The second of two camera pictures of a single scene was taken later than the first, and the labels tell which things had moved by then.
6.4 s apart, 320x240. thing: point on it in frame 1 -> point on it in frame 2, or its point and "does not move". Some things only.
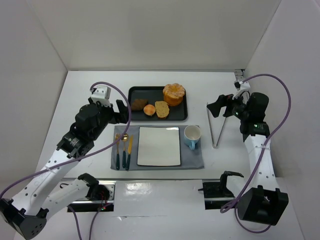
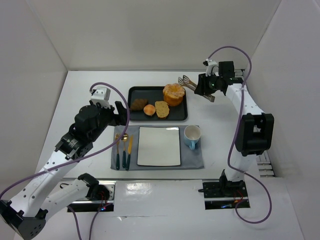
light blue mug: x=192 y=134 does not move
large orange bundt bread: x=173 y=94 does not move
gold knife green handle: x=130 y=141 does not move
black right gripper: x=229 y=107 -> x=202 y=85
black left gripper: x=115 y=115 does not move
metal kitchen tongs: x=215 y=146 -> x=186 y=82
